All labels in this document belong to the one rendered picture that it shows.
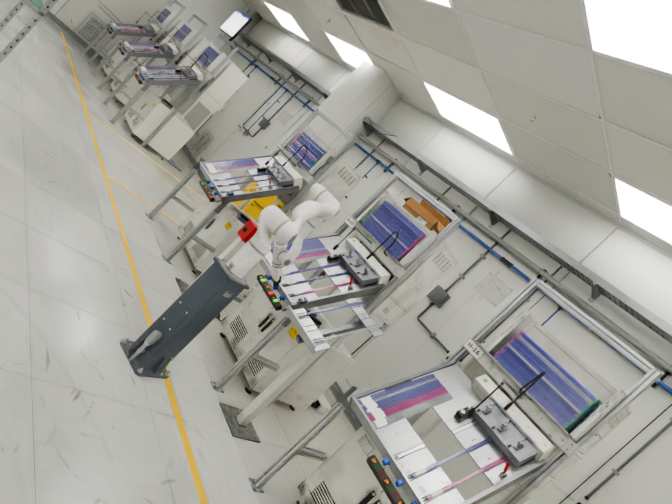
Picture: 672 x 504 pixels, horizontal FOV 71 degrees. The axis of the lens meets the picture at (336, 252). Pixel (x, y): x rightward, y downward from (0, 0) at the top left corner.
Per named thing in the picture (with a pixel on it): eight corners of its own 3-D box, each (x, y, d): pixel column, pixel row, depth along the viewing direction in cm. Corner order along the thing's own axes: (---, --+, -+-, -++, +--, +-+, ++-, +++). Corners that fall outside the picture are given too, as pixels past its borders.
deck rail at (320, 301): (290, 312, 301) (292, 305, 298) (289, 310, 302) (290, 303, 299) (383, 291, 335) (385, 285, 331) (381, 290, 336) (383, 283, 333)
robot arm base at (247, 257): (231, 280, 245) (256, 255, 243) (213, 255, 254) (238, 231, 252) (250, 288, 261) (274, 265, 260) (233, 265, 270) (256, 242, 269)
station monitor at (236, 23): (229, 39, 649) (251, 17, 646) (217, 29, 689) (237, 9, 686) (236, 47, 659) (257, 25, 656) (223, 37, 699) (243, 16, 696)
